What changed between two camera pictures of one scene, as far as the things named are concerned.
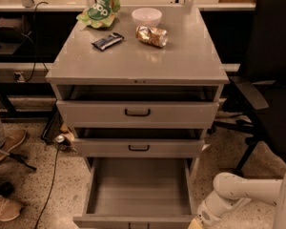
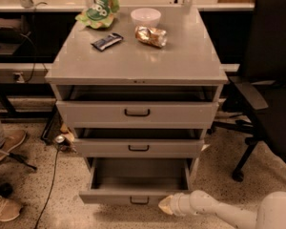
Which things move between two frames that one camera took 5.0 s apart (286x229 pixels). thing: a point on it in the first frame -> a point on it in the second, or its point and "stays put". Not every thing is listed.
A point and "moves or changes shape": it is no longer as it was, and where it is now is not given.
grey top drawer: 138,106 stays put
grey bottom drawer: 138,193 moves or changes shape
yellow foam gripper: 205,214 -> 178,204
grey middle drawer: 138,143 stays put
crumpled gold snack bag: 152,35 stays put
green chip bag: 103,12 stays put
